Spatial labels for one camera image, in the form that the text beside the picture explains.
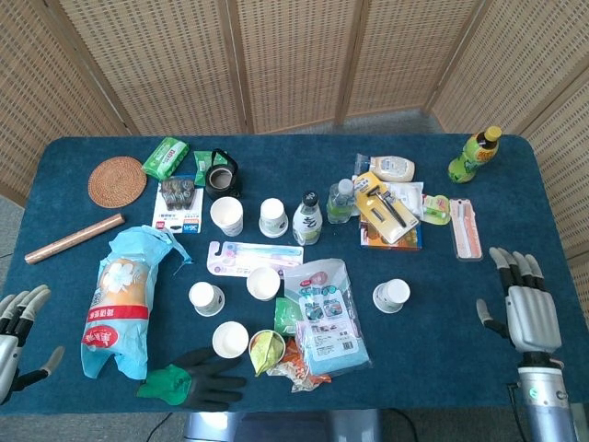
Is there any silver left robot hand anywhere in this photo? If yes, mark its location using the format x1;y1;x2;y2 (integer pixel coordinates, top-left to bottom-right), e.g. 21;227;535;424
0;284;66;406

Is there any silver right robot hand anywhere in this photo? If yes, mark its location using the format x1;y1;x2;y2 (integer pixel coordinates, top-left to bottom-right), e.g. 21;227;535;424
476;246;563;355

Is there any white floral paper cup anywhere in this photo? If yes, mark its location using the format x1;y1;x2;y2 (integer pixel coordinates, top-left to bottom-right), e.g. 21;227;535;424
188;281;225;318
212;320;250;360
372;278;411;314
246;266;282;303

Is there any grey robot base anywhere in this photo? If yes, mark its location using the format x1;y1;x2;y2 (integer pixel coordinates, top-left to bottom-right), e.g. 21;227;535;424
182;408;383;442

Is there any paper cup holding wrapper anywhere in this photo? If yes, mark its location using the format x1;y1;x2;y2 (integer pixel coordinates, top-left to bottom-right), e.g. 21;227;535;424
248;329;286;369

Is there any upright paper cup stack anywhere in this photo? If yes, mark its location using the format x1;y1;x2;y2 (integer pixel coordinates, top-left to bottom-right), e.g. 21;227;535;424
209;196;245;238

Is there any inverted paper cup stack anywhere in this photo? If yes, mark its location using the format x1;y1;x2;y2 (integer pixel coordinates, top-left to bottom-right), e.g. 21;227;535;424
258;197;290;238

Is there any pink slim blister pack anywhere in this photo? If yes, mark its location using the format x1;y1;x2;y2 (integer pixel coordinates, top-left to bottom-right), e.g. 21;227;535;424
448;197;484;262

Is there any light blue plastic bag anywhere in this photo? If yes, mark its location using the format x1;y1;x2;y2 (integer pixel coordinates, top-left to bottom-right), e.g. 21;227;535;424
80;224;194;381

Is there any green lip balm pack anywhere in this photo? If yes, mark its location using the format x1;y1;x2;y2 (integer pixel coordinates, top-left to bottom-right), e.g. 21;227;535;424
422;193;452;227

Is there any green tea drink bottle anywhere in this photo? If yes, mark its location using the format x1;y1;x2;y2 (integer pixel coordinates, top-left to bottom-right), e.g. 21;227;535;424
447;125;503;185

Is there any razor on yellow card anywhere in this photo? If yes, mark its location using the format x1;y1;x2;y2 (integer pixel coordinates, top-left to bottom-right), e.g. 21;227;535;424
353;171;421;244

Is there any white flat packet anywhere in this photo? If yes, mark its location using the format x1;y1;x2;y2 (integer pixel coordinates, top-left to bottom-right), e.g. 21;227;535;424
390;180;425;217

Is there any blue orange cardboard box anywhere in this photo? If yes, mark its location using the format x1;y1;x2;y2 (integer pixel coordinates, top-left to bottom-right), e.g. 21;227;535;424
358;215;423;251

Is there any black green work glove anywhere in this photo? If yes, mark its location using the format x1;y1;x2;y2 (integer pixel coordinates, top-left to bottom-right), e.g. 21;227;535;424
135;346;248;413

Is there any round woven rattan coaster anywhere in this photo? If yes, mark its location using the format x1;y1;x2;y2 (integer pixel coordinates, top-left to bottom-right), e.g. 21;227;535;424
87;156;148;207

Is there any cream squeeze bottle pack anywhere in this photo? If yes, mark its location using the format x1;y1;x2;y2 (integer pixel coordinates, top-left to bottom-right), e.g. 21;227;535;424
354;153;418;182

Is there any packaged blue cleaning cloth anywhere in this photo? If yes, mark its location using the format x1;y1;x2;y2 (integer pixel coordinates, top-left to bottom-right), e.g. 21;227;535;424
283;257;374;378

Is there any small clear green-label bottle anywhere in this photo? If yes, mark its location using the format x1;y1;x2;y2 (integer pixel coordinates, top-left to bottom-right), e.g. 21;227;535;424
326;178;356;226

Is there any orange white snack wrapper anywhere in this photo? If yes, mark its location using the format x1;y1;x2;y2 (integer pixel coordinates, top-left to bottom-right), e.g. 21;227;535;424
266;338;332;393

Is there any black-capped lime soda bottle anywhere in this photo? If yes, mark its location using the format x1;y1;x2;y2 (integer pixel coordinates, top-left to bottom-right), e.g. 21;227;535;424
292;191;324;247

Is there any green square sachet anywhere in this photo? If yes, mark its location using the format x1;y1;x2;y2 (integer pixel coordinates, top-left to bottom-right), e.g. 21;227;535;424
273;297;303;336

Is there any pink blue toothbrush pack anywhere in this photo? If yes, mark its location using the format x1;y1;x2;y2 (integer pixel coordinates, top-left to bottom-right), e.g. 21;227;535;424
206;240;306;279

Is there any green wet wipes pack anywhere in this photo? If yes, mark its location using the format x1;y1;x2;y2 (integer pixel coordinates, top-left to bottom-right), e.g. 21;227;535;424
142;137;191;181

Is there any small green snack sachet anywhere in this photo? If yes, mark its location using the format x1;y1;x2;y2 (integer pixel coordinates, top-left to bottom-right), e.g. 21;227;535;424
192;150;214;188

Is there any black handled round holder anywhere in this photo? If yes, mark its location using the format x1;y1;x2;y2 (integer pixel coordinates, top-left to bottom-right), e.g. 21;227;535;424
204;148;242;200

